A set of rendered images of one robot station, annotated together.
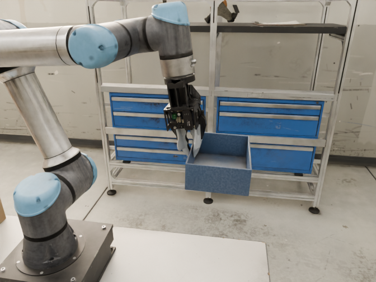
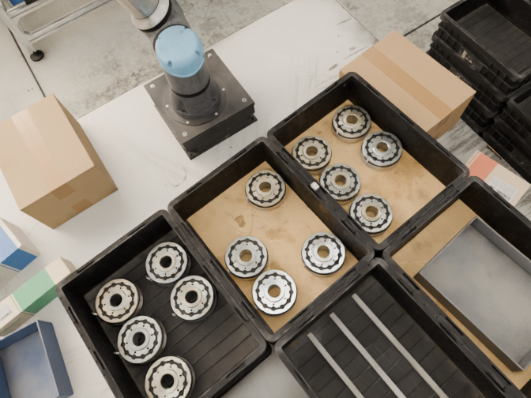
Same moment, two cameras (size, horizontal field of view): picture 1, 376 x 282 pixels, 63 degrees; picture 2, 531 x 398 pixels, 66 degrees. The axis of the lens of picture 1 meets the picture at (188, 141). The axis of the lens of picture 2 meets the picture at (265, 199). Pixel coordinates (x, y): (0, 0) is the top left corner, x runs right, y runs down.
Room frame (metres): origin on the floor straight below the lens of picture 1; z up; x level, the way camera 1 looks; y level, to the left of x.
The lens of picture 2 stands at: (-0.05, 0.70, 1.80)
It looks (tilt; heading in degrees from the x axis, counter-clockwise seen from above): 67 degrees down; 328
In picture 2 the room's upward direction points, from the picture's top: 11 degrees counter-clockwise
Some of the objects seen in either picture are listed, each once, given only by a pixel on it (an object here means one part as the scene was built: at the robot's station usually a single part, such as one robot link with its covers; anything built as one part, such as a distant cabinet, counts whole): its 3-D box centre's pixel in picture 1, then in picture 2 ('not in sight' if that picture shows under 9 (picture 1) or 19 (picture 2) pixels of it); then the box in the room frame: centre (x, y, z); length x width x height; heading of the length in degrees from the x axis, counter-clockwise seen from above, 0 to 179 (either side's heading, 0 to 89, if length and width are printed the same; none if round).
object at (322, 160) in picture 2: not in sight; (311, 152); (0.30, 0.31, 0.86); 0.10 x 0.10 x 0.01
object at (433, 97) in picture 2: not in sight; (399, 98); (0.28, -0.04, 0.78); 0.30 x 0.22 x 0.16; 177
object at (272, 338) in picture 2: not in sight; (266, 230); (0.21, 0.55, 0.92); 0.40 x 0.30 x 0.02; 177
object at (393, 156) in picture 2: not in sight; (382, 148); (0.19, 0.17, 0.86); 0.10 x 0.10 x 0.01
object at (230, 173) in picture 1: (219, 160); not in sight; (0.70, -0.08, 1.10); 0.20 x 0.15 x 0.07; 171
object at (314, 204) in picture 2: not in sight; (268, 237); (0.21, 0.55, 0.87); 0.40 x 0.30 x 0.11; 177
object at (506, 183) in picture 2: not in sight; (485, 187); (-0.06, 0.00, 0.74); 0.16 x 0.12 x 0.07; 5
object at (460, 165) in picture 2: not in sight; (363, 154); (0.19, 0.25, 0.92); 0.40 x 0.30 x 0.02; 177
